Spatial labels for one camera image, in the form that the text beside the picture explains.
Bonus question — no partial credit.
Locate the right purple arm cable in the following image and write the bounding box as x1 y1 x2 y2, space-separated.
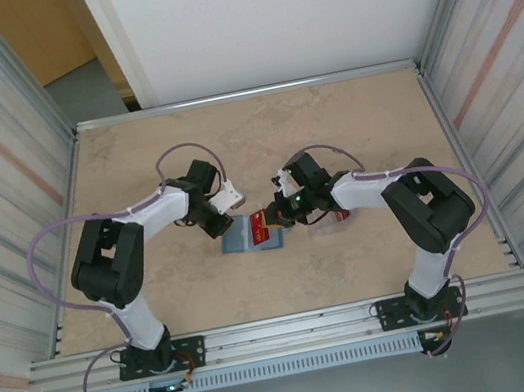
301 116 516 375

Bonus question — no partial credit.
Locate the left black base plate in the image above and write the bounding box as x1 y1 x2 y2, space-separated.
115 334 210 383

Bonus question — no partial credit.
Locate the aluminium frame rail by wall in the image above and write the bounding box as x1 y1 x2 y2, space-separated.
71 56 425 137

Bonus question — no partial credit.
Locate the blue leather card holder wallet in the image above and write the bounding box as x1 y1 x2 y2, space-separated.
216 207 288 262

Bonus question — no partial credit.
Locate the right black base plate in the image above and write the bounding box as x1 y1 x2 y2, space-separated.
374 284 470 335

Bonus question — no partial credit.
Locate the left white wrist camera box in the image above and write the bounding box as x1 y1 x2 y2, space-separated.
208 178 248 216

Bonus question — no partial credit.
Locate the small wired connector board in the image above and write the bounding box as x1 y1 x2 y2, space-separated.
417 323 454 350

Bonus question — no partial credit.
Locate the clear acrylic card stand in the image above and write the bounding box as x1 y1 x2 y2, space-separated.
305 204 359 242

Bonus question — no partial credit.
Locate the grey slotted cable duct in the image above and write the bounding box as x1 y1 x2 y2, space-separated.
86 332 426 392

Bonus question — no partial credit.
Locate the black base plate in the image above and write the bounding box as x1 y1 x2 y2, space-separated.
115 334 210 383
374 284 470 335

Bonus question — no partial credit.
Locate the small green-lit circuit board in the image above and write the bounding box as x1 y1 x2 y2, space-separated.
146 380 192 392

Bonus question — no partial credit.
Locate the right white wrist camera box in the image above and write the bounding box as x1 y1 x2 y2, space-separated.
269 166 299 201

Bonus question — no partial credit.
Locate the right side aluminium rail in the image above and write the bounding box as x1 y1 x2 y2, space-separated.
414 55 524 281

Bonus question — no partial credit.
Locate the long triple aluminium frame rail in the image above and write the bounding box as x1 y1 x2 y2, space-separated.
19 267 524 392

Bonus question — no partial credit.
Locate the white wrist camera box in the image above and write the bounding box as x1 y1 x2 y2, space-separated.
269 166 299 201
208 178 248 216

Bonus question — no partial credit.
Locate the white door frame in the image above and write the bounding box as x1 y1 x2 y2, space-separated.
77 0 161 118

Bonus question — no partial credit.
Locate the wooden door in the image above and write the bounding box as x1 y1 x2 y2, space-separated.
0 0 130 96

